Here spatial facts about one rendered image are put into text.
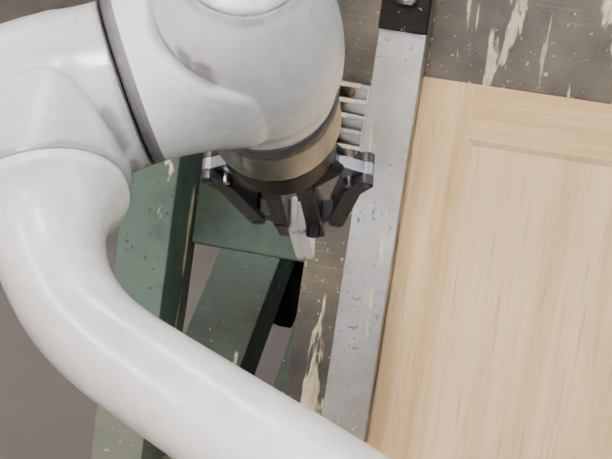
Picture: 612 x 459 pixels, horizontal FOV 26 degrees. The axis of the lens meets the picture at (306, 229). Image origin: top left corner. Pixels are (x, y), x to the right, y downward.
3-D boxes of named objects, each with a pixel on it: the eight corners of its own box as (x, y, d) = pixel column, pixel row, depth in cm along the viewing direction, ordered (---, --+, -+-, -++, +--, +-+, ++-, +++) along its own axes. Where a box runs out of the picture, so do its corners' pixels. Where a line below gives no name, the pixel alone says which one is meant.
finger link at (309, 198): (292, 134, 96) (312, 134, 95) (310, 191, 106) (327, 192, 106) (289, 184, 94) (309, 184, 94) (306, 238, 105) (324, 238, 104)
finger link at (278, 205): (277, 184, 94) (257, 183, 94) (288, 237, 105) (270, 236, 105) (280, 134, 96) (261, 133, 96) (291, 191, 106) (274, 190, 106)
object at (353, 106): (330, 144, 143) (325, 146, 140) (339, 79, 142) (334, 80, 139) (366, 149, 143) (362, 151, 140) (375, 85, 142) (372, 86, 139)
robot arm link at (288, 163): (203, 22, 86) (217, 65, 92) (189, 150, 83) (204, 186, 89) (342, 25, 85) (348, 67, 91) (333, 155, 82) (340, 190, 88)
